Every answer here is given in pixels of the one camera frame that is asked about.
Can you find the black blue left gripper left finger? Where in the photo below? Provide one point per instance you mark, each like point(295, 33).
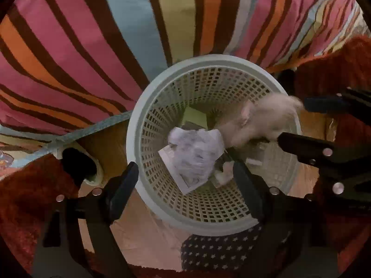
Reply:
point(60, 251)

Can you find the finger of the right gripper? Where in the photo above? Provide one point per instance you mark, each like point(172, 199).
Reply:
point(344, 174)
point(349, 102)

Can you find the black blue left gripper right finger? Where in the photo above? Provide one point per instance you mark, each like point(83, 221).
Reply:
point(293, 241)

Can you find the white paper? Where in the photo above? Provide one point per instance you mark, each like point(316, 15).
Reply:
point(190, 156)

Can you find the white mesh plastic trash basket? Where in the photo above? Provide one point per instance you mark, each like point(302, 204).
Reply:
point(208, 84)

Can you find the red fuzzy rug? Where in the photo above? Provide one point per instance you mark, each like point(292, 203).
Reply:
point(27, 194)

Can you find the green paper in basket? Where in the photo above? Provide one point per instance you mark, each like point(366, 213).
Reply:
point(193, 119)

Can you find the striped colourful bed quilt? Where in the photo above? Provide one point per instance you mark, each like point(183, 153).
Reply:
point(69, 66)

